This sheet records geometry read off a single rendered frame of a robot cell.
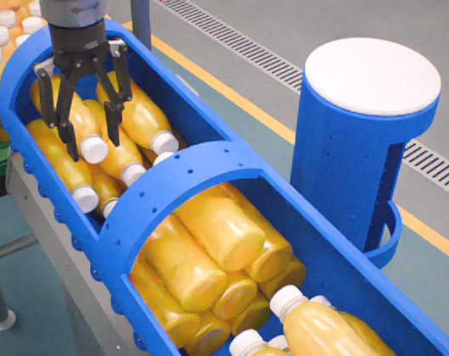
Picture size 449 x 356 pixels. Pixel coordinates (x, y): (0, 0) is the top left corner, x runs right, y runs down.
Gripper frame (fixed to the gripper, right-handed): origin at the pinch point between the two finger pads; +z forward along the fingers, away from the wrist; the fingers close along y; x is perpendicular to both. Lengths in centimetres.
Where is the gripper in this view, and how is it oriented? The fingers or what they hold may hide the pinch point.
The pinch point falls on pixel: (91, 134)
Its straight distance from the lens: 103.7
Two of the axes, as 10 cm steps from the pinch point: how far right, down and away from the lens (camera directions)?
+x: -5.5, -5.8, 6.1
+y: 8.4, -3.5, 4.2
